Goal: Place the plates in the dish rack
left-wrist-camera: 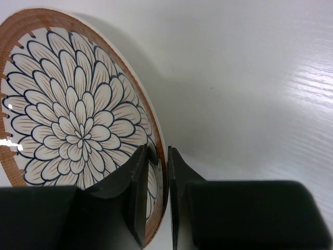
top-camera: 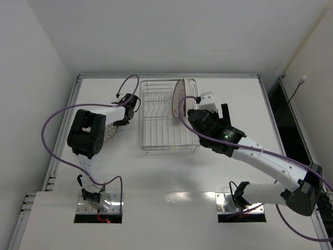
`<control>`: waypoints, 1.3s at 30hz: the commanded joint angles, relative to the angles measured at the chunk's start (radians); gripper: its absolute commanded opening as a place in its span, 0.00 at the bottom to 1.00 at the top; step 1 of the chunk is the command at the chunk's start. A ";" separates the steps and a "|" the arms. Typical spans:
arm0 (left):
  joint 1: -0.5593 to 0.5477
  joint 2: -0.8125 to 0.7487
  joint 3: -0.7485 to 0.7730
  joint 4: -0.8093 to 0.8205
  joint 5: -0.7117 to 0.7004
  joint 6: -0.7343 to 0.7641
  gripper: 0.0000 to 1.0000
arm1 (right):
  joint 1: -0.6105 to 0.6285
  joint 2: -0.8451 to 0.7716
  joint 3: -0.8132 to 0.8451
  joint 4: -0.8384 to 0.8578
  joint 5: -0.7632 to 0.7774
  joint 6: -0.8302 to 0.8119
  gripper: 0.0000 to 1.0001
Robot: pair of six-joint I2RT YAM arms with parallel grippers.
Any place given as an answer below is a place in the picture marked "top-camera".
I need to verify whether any brown floral plate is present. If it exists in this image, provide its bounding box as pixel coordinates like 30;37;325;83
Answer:
104;124;118;142

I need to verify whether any orange sunburst plate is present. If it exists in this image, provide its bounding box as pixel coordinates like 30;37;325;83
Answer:
172;78;195;117

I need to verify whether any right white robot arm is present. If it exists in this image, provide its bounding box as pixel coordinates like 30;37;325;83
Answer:
187;109;323;216

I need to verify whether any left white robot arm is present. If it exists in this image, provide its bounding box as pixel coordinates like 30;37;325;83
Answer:
67;93;141;211

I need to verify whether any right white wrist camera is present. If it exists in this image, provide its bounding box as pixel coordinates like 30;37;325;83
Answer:
197;92;217;113

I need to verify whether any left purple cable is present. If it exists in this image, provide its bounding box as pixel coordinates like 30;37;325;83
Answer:
41;74;140;217

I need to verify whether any purple cable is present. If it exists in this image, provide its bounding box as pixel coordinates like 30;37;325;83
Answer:
177;95;333;243
41;74;140;217

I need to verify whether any metal wire dish rack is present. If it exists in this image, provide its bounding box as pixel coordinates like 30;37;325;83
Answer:
138;78;200;153

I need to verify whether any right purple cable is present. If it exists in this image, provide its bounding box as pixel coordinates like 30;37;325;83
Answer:
177;95;333;243

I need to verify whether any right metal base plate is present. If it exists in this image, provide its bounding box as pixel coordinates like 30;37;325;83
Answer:
215;193;264;216

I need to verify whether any metal base plate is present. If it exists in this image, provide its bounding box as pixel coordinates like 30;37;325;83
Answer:
215;193;264;216
75;193;124;215

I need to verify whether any black wall cable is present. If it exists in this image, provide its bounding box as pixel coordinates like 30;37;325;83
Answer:
287;76;307;104

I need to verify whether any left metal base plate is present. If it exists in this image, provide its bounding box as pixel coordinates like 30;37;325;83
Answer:
75;193;124;215

